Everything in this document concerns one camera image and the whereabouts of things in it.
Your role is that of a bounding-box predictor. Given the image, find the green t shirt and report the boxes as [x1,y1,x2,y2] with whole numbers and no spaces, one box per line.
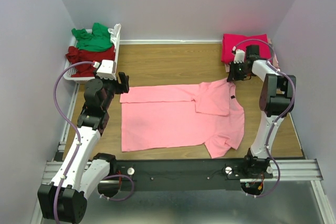
[71,23,112,52]

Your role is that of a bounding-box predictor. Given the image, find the aluminium frame rail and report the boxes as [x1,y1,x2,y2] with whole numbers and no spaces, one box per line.
[31,84,335,223]

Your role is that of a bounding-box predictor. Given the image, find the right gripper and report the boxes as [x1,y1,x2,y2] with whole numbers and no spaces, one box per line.
[226,60,249,82]

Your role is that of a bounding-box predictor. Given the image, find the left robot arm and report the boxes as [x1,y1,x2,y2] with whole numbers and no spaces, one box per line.
[37,72,129,223]

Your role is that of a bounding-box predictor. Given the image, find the folded light pink t shirt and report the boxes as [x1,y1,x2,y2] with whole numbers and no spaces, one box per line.
[224,38,280,72]

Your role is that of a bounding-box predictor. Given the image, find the white garment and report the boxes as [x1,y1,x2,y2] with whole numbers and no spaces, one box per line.
[108,24,121,45]

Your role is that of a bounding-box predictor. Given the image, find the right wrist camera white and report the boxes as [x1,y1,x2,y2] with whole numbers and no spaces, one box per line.
[232,47,245,64]

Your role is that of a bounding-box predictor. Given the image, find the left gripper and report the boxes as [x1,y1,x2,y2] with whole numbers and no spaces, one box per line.
[93,69,130,111]

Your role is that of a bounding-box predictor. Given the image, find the folded magenta t shirt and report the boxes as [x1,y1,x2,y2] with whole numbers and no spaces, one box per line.
[221,34,271,64]

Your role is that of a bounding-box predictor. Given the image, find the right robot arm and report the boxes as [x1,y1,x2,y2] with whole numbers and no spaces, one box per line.
[226,45,296,179]

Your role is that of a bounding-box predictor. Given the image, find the dark red t shirt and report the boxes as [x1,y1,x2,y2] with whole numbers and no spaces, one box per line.
[66,46,116,78]

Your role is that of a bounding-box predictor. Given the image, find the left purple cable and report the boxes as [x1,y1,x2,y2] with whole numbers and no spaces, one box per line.
[52,61,102,224]

